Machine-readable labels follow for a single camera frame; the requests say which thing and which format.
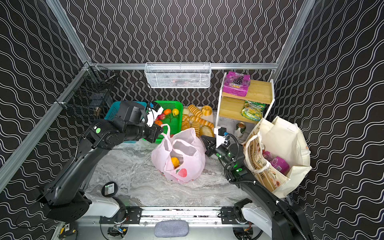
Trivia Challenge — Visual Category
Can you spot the braided golden bread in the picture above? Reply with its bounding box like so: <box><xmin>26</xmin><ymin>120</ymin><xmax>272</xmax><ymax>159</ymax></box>
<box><xmin>182</xmin><ymin>121</ymin><xmax>191</xmax><ymax>131</ymax></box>

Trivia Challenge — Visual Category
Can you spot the green plastic basket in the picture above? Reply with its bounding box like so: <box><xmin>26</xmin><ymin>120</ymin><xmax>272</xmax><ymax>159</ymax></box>
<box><xmin>156</xmin><ymin>101</ymin><xmax>183</xmax><ymax>136</ymax></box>

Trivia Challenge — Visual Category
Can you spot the striped long bread front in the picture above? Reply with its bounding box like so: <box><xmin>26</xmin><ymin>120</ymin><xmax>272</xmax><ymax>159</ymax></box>
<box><xmin>191</xmin><ymin>121</ymin><xmax>201</xmax><ymax>138</ymax></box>

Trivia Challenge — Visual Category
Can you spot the white wire wall basket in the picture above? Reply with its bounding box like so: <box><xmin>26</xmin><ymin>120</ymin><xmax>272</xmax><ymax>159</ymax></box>
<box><xmin>144</xmin><ymin>62</ymin><xmax>212</xmax><ymax>89</ymax></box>

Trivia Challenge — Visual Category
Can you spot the large round crusty bread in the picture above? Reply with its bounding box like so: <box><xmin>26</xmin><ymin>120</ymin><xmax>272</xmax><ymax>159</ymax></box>
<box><xmin>200</xmin><ymin>126</ymin><xmax>215</xmax><ymax>138</ymax></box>

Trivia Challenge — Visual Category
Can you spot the green tea can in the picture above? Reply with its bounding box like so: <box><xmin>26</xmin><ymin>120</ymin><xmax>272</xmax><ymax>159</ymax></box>
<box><xmin>234</xmin><ymin>122</ymin><xmax>246</xmax><ymax>139</ymax></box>

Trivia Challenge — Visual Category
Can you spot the grey padded cushion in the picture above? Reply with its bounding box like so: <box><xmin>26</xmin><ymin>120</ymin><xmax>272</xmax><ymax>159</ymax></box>
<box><xmin>154</xmin><ymin>220</ymin><xmax>189</xmax><ymax>238</ymax></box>

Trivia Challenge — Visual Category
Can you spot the striped long bread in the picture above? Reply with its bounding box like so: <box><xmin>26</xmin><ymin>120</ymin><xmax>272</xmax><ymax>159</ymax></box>
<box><xmin>190</xmin><ymin>116</ymin><xmax>215</xmax><ymax>129</ymax></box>
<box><xmin>188</xmin><ymin>105</ymin><xmax>203</xmax><ymax>118</ymax></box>
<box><xmin>191</xmin><ymin>121</ymin><xmax>201</xmax><ymax>138</ymax></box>

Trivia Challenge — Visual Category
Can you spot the teal plastic basket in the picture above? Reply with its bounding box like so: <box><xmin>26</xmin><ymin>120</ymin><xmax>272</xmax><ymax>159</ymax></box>
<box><xmin>104</xmin><ymin>101</ymin><xmax>147</xmax><ymax>144</ymax></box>

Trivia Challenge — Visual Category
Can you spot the purple snack bag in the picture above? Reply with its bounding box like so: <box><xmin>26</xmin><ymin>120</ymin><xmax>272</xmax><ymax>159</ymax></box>
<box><xmin>263</xmin><ymin>151</ymin><xmax>290</xmax><ymax>175</ymax></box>
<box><xmin>223</xmin><ymin>72</ymin><xmax>251</xmax><ymax>97</ymax></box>

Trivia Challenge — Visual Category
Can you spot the white bread tray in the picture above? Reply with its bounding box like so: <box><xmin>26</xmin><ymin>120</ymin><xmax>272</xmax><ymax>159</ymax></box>
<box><xmin>189</xmin><ymin>107</ymin><xmax>215</xmax><ymax>126</ymax></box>

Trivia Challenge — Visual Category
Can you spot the yellow lemon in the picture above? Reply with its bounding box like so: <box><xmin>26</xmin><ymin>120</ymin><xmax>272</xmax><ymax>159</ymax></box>
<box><xmin>172</xmin><ymin>109</ymin><xmax>180</xmax><ymax>117</ymax></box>

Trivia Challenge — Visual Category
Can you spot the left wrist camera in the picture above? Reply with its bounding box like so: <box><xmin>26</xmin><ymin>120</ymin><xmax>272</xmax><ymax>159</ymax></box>
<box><xmin>147</xmin><ymin>102</ymin><xmax>164</xmax><ymax>127</ymax></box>

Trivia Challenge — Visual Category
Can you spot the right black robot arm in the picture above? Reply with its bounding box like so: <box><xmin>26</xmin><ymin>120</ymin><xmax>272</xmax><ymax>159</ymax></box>
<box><xmin>201</xmin><ymin>136</ymin><xmax>314</xmax><ymax>240</ymax></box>

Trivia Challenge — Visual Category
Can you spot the round black barcode disc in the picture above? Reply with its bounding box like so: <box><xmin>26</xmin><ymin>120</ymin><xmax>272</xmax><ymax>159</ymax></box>
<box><xmin>101</xmin><ymin>182</ymin><xmax>119</xmax><ymax>198</ymax></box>

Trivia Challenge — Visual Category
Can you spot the floral canvas tote bag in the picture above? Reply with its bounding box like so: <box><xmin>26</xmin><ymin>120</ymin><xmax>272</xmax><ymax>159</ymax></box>
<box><xmin>243</xmin><ymin>117</ymin><xmax>312</xmax><ymax>199</ymax></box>

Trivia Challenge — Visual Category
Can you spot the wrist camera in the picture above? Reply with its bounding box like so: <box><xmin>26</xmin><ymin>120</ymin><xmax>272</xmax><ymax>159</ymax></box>
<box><xmin>214</xmin><ymin>127</ymin><xmax>230</xmax><ymax>148</ymax></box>
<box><xmin>147</xmin><ymin>102</ymin><xmax>164</xmax><ymax>127</ymax></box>

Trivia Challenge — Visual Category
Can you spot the striped long bread back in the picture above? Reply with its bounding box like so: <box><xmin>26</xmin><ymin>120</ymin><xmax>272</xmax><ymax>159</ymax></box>
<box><xmin>188</xmin><ymin>105</ymin><xmax>203</xmax><ymax>118</ymax></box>

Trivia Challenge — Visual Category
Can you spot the small orange tangerine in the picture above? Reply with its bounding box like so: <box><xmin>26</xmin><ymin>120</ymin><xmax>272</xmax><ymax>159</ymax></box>
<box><xmin>164</xmin><ymin>109</ymin><xmax>172</xmax><ymax>115</ymax></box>

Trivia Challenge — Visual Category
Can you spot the white wooden shelf rack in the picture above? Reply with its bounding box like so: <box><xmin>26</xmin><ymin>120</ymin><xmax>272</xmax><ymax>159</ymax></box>
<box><xmin>215</xmin><ymin>79</ymin><xmax>275</xmax><ymax>127</ymax></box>

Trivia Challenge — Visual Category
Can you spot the braided pale bread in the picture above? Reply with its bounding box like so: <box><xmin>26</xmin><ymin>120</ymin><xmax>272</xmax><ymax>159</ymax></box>
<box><xmin>182</xmin><ymin>115</ymin><xmax>190</xmax><ymax>122</ymax></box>

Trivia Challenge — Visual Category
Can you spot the green apple tea snack bag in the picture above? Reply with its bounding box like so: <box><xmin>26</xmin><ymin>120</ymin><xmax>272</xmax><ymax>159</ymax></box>
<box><xmin>241</xmin><ymin>101</ymin><xmax>266</xmax><ymax>122</ymax></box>

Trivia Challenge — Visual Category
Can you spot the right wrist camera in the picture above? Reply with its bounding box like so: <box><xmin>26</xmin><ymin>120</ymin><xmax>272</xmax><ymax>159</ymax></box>
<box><xmin>214</xmin><ymin>127</ymin><xmax>230</xmax><ymax>148</ymax></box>

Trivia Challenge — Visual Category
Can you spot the pink peach plastic bag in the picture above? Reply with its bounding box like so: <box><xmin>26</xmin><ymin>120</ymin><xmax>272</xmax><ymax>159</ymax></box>
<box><xmin>151</xmin><ymin>129</ymin><xmax>206</xmax><ymax>184</ymax></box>

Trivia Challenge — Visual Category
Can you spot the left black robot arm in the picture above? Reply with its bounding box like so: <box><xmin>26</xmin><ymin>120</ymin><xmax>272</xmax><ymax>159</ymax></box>
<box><xmin>38</xmin><ymin>101</ymin><xmax>164</xmax><ymax>223</ymax></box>

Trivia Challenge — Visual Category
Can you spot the orange fruit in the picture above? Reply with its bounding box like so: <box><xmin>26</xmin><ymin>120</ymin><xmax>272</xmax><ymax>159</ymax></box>
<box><xmin>155</xmin><ymin>120</ymin><xmax>163</xmax><ymax>126</ymax></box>

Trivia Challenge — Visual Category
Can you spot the white steamed bun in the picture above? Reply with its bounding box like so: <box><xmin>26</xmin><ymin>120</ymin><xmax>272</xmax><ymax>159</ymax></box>
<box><xmin>183</xmin><ymin>108</ymin><xmax>191</xmax><ymax>116</ymax></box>

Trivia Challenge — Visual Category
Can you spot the striped long bread middle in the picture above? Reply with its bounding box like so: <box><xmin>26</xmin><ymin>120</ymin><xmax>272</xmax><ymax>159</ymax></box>
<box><xmin>190</xmin><ymin>116</ymin><xmax>215</xmax><ymax>129</ymax></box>

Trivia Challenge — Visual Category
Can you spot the yellow pumpkin shaped bread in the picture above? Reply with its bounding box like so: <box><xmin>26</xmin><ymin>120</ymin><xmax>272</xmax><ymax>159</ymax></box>
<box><xmin>202</xmin><ymin>106</ymin><xmax>213</xmax><ymax>116</ymax></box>

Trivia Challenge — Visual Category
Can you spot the metal base rail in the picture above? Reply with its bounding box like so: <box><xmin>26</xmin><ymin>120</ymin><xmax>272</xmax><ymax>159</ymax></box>
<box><xmin>59</xmin><ymin>205</ymin><xmax>301</xmax><ymax>227</ymax></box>

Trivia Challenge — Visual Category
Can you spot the yellow pear fruit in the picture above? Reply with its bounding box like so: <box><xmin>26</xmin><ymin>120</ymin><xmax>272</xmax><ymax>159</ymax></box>
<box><xmin>171</xmin><ymin>157</ymin><xmax>180</xmax><ymax>169</ymax></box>

